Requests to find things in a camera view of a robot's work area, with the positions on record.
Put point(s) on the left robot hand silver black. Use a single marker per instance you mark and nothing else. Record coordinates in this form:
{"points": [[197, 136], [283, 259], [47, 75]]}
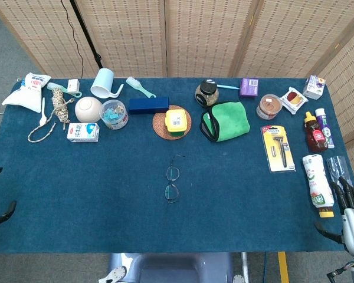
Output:
{"points": [[0, 218]]}

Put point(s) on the thin-framed eyeglasses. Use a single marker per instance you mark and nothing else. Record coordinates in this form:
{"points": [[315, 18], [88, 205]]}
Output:
{"points": [[172, 173]]}

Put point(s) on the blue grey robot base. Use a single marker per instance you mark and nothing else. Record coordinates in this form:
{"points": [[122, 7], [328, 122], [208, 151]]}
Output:
{"points": [[171, 268]]}

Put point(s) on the white pouch bottle yellow cap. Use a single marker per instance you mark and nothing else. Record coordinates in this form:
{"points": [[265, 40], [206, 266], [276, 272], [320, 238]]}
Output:
{"points": [[317, 182]]}

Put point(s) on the clear plastic bottle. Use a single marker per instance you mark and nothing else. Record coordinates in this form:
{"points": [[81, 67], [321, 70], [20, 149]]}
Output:
{"points": [[337, 168]]}

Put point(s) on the brown honey bottle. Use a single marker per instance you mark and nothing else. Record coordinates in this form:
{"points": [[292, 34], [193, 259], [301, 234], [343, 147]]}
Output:
{"points": [[315, 135]]}

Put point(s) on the white plastic spoon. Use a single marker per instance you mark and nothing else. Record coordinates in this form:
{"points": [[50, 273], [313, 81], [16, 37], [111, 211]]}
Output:
{"points": [[42, 119]]}

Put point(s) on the purple white tube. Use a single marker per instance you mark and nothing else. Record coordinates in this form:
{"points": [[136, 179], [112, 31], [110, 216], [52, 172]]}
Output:
{"points": [[324, 123]]}

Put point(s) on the yellow razor blister pack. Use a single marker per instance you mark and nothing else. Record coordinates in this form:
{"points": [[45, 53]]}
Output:
{"points": [[277, 147]]}

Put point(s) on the blue carpet table cover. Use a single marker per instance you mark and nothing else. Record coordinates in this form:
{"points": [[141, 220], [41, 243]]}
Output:
{"points": [[106, 177]]}

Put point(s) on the metal table leg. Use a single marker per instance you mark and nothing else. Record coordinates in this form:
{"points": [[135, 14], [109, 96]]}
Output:
{"points": [[245, 262]]}

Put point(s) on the white blue milk carton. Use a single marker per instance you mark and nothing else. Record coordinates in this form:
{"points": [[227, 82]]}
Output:
{"points": [[82, 132]]}

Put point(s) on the white powder bag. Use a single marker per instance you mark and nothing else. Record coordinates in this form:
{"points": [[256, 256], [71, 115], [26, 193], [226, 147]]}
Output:
{"points": [[26, 94]]}

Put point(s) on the beige bowl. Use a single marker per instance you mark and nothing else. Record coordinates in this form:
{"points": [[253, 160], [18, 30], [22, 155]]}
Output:
{"points": [[88, 109]]}

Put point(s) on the snack packet red yellow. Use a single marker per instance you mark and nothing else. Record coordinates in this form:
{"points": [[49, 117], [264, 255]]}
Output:
{"points": [[293, 98]]}

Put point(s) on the white purple drink carton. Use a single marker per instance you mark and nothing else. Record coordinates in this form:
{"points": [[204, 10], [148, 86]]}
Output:
{"points": [[312, 88]]}

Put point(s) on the clear tub brown contents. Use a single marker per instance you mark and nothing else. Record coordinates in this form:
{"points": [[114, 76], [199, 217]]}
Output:
{"points": [[268, 106]]}

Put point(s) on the small white box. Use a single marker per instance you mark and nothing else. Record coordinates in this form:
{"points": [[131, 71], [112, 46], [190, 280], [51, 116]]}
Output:
{"points": [[73, 85]]}

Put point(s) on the clear tub of clips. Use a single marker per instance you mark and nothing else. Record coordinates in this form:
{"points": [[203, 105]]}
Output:
{"points": [[113, 115]]}

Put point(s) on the green folded cloth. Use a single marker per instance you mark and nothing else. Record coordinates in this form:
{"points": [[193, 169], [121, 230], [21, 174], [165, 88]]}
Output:
{"points": [[230, 118]]}

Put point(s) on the light blue plastic mug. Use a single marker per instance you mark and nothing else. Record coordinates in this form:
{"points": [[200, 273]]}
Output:
{"points": [[103, 81]]}

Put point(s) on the purple box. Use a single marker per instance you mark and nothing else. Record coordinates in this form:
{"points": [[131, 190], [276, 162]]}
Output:
{"points": [[249, 88]]}

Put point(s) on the brown woven coaster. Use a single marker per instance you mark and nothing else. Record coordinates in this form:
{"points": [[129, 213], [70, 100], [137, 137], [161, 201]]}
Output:
{"points": [[159, 123]]}

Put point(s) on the navy blue long box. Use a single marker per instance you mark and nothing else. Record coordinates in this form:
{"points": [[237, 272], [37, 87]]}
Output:
{"points": [[149, 105]]}

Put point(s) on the mint brush white bristles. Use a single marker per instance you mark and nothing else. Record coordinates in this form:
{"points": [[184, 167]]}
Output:
{"points": [[132, 82]]}

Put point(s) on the light blue pen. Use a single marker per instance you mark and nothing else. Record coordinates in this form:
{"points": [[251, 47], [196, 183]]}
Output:
{"points": [[227, 86]]}

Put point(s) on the green container yellow lid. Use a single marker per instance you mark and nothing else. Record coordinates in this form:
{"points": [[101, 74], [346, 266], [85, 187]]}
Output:
{"points": [[175, 119]]}

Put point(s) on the glass jar black lid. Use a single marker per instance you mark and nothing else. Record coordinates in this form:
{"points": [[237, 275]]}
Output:
{"points": [[208, 88]]}

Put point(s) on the black tripod pole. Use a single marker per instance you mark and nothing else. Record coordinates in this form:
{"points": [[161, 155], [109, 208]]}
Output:
{"points": [[85, 29]]}

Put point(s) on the bamboo folding screen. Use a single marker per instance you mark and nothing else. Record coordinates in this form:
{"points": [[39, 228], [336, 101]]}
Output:
{"points": [[209, 35]]}

